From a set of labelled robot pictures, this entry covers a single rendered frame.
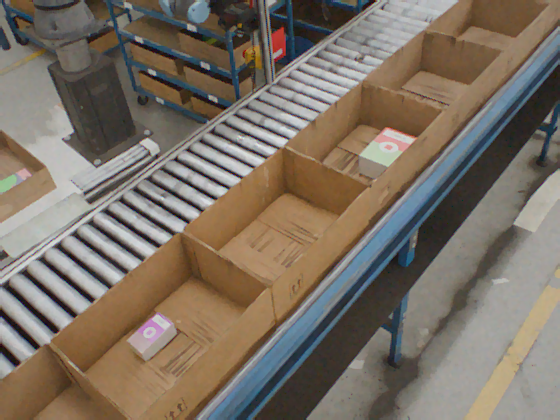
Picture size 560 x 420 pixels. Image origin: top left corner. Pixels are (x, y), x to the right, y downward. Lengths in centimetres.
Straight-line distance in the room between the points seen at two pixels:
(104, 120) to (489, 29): 153
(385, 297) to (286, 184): 45
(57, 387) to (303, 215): 77
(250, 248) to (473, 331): 122
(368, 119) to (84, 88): 96
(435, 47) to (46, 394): 163
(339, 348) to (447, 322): 91
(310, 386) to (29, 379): 71
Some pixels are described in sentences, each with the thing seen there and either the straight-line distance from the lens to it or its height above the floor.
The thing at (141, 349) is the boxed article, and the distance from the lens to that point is 137.
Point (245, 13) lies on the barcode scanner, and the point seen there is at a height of 107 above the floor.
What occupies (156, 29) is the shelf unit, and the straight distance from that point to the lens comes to 347.
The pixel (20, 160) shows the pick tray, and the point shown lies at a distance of 234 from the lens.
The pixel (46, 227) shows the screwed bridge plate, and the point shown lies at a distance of 201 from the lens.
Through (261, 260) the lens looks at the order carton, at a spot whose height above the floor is 89.
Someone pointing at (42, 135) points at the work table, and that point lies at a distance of 244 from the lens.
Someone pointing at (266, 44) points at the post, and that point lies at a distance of 232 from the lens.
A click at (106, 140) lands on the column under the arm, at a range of 219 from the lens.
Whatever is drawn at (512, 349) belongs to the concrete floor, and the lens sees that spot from 247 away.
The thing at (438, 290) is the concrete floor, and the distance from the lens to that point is 257.
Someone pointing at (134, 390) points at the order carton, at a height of 89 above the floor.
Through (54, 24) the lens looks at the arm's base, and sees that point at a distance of 200.
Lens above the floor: 204
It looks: 46 degrees down
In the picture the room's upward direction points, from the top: 7 degrees counter-clockwise
